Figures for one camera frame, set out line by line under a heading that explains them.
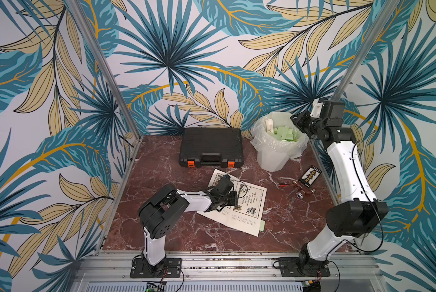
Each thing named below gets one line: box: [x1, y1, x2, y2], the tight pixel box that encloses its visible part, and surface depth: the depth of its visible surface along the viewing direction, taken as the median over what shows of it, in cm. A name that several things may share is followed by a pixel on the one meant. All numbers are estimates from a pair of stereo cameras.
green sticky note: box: [258, 219, 266, 232], surface depth 87 cm
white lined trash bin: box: [250, 111, 309, 173], surface depth 91 cm
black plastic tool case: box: [178, 127, 245, 169], surface depth 106 cm
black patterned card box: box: [299, 164, 323, 188], surface depth 102 cm
